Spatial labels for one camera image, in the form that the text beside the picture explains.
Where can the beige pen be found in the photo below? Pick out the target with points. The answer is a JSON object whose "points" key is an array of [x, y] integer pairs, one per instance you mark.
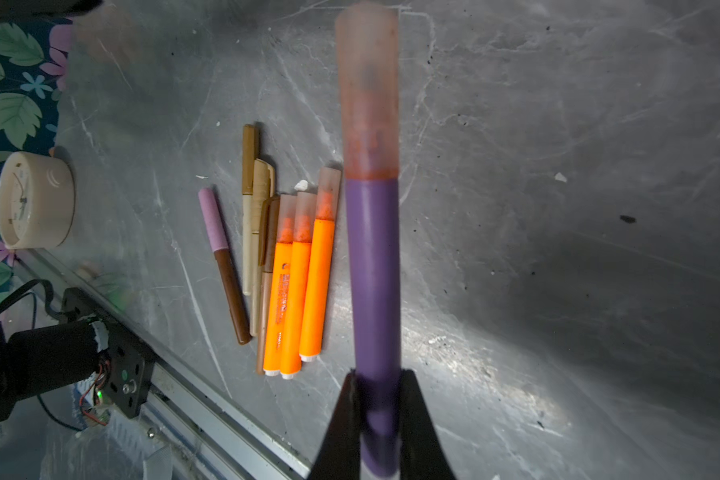
{"points": [[263, 189]]}

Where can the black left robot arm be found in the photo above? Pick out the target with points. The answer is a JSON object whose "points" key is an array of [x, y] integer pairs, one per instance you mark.
{"points": [[33, 362]]}

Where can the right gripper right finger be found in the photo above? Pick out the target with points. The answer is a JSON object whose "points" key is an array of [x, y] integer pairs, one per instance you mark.
{"points": [[421, 454]]}

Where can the orange highlighter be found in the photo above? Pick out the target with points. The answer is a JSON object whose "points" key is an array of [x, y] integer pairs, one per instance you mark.
{"points": [[320, 264], [300, 259], [281, 217]]}

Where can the round beige clock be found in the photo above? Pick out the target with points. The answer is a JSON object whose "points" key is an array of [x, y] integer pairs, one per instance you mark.
{"points": [[37, 201]]}

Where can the gold brown pen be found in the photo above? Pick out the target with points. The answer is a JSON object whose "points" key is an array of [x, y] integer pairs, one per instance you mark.
{"points": [[249, 154]]}

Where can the purple highlighter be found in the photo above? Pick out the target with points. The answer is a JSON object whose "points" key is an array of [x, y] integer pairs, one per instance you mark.
{"points": [[367, 56]]}

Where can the aluminium front rail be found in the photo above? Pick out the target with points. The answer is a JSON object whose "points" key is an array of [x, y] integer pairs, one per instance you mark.
{"points": [[221, 439]]}

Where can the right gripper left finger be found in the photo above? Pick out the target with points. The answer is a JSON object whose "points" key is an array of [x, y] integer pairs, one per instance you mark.
{"points": [[339, 454]]}

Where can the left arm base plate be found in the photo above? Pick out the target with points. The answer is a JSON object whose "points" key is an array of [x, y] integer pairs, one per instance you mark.
{"points": [[122, 377]]}

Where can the pink cap brown pen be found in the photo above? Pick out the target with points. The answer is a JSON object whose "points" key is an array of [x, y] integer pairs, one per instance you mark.
{"points": [[222, 253]]}

